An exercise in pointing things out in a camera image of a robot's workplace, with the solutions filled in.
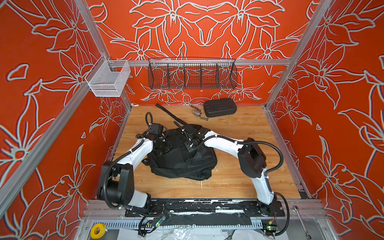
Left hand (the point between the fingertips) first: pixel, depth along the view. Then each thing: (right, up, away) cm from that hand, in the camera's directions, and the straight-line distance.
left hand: (173, 147), depth 87 cm
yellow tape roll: (-31, -36, -20) cm, 51 cm away
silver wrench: (+64, -37, -21) cm, 77 cm away
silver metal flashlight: (+15, +21, +24) cm, 35 cm away
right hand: (+9, 0, +4) cm, 10 cm away
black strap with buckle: (-2, +18, +26) cm, 32 cm away
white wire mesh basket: (-42, +39, 0) cm, 57 cm away
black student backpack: (+3, -9, -1) cm, 10 cm away
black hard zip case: (+32, +26, +23) cm, 48 cm away
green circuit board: (+48, -35, -18) cm, 62 cm away
